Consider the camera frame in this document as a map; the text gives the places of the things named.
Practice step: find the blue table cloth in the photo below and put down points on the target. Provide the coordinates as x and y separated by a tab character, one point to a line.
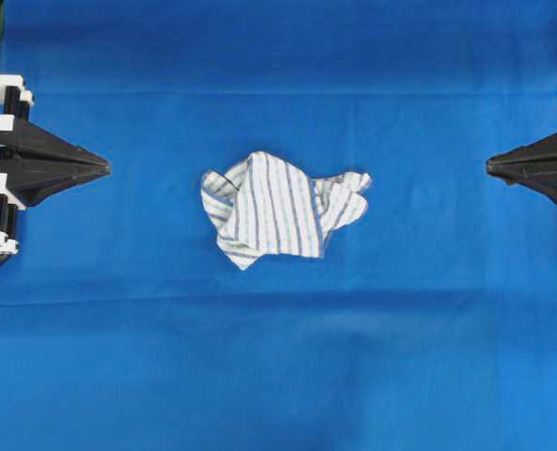
429	324

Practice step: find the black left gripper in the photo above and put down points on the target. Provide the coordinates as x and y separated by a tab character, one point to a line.
26	183

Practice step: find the blue striped white towel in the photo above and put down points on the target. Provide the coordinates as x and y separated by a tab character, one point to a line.
265	205

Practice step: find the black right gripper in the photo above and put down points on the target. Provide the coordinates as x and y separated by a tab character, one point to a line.
542	151

